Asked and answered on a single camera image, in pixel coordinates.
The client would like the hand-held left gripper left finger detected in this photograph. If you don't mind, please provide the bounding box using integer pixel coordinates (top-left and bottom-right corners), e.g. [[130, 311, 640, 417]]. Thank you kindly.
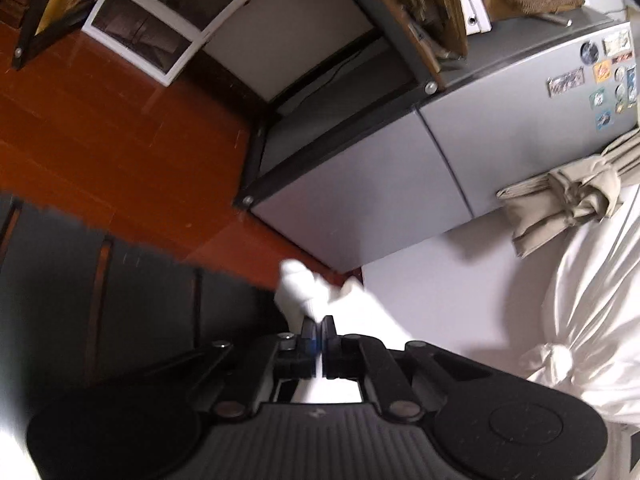
[[145, 316, 319, 419]]

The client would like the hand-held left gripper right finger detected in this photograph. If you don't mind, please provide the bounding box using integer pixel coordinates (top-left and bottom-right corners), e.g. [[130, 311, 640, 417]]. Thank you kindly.
[[322, 314, 496, 422]]

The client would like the white garment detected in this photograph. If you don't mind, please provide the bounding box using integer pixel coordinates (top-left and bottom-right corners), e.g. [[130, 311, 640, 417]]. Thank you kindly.
[[274, 259, 416, 405]]

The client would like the grey refrigerator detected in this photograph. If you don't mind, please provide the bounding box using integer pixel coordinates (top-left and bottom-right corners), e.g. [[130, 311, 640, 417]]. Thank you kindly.
[[247, 7, 640, 274]]

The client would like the black metal rack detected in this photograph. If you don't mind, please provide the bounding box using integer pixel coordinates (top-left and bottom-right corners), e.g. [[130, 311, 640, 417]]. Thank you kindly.
[[234, 0, 472, 208]]

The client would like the white tied curtain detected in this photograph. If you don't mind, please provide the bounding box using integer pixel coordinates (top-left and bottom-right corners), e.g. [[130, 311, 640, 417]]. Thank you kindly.
[[519, 194, 640, 424]]

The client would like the beige curtain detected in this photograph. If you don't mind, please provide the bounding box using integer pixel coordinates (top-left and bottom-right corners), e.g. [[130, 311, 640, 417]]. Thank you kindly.
[[496, 130, 640, 259]]

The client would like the stack of flattened cardboard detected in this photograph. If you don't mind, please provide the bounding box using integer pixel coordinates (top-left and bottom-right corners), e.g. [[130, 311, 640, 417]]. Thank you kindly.
[[374, 0, 472, 62]]

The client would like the group of fridge magnets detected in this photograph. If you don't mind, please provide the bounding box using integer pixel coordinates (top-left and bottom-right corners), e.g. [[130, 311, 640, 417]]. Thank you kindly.
[[546, 29, 640, 132]]

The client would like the white framed cube shelf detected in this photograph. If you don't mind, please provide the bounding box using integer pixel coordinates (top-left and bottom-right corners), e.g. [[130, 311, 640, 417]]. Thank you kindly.
[[81, 0, 297, 87]]

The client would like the black metal frame bar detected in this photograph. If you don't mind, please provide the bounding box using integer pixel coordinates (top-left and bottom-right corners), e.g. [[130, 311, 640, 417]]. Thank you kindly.
[[11, 0, 67, 72]]

